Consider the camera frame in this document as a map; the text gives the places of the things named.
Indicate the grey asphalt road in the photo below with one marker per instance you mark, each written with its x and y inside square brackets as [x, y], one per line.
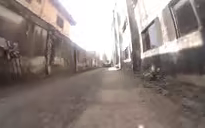
[100, 100]

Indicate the dark pole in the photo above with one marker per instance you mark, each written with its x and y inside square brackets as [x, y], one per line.
[134, 40]

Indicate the pile of rubble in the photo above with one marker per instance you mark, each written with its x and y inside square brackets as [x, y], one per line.
[153, 75]

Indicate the weathered building with orange top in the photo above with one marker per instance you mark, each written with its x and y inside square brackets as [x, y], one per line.
[36, 43]

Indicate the robot's own part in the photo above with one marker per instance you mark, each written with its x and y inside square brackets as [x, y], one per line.
[141, 126]

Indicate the white building with windows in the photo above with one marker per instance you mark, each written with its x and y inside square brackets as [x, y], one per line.
[176, 46]

